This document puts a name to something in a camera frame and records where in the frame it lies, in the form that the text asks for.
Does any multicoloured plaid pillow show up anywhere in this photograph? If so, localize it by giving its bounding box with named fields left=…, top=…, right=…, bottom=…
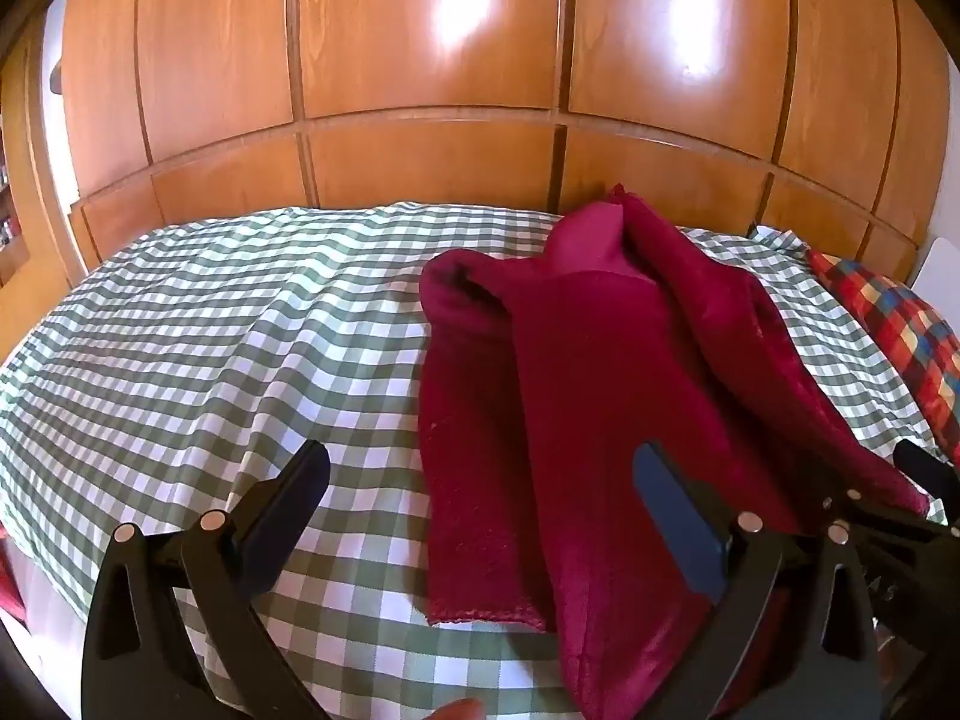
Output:
left=806, top=249, right=960, bottom=466

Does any green checked bedsheet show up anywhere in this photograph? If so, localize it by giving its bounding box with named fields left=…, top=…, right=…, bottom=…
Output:
left=0, top=201, right=955, bottom=720

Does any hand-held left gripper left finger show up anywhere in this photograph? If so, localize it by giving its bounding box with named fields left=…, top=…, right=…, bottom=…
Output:
left=81, top=439, right=332, bottom=720

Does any red fleece garment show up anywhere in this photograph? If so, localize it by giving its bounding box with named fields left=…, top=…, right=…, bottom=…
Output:
left=416, top=184, right=935, bottom=718

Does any wooden panelled wardrobe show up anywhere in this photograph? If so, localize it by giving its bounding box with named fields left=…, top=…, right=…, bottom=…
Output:
left=0, top=0, right=957, bottom=361

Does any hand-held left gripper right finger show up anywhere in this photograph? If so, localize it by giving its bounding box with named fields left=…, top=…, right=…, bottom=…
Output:
left=632, top=441, right=883, bottom=720

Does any white headboard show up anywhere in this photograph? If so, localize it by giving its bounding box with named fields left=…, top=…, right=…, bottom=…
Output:
left=911, top=236, right=960, bottom=305

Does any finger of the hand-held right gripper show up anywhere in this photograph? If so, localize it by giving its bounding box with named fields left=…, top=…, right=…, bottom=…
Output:
left=802, top=461, right=960, bottom=542
left=892, top=438, right=960, bottom=522

